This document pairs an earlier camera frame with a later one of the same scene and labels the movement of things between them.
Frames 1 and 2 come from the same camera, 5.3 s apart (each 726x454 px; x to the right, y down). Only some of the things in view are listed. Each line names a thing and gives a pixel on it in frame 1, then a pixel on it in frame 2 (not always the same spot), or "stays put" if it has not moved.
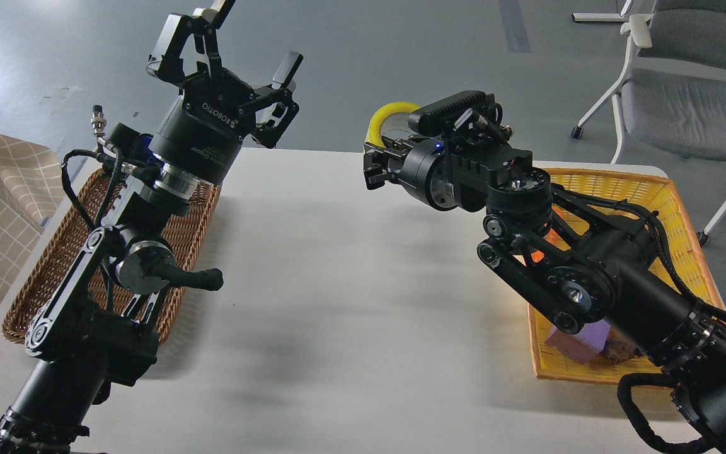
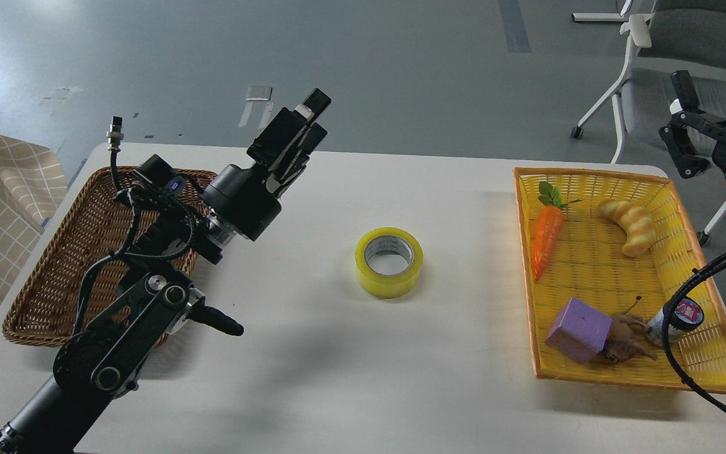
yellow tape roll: x=374 y=134 → x=389 y=262
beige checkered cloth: x=10 y=188 stays put
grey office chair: x=692 y=87 stays put
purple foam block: x=581 y=346 stays put
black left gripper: x=201 y=134 → x=247 y=200
